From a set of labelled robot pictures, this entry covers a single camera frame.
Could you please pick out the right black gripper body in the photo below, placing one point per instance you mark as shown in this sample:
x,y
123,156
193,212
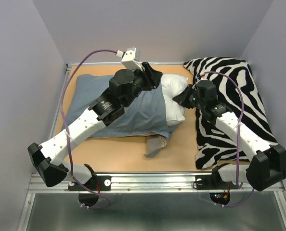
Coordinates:
x,y
194,99

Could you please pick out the zebra print pillow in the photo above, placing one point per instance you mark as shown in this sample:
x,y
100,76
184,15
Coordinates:
x,y
234,80

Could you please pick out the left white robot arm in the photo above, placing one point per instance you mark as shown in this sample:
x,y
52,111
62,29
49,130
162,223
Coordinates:
x,y
48,157

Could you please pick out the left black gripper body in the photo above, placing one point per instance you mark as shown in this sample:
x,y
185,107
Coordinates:
x,y
142,82

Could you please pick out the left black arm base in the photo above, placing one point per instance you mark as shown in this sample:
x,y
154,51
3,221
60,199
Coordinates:
x,y
91,196

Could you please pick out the grey-blue pillowcase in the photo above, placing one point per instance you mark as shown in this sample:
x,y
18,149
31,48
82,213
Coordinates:
x,y
146,116

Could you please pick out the aluminium front rail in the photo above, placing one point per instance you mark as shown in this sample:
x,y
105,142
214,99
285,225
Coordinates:
x,y
161,182

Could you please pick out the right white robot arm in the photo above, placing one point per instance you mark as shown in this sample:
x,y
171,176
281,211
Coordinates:
x,y
267,162

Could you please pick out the white pillow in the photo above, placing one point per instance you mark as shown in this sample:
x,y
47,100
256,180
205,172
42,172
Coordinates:
x,y
173,85

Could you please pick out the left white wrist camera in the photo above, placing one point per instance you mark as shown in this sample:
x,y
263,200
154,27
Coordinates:
x,y
130,59

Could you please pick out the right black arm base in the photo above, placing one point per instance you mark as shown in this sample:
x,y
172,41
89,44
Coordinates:
x,y
219,191

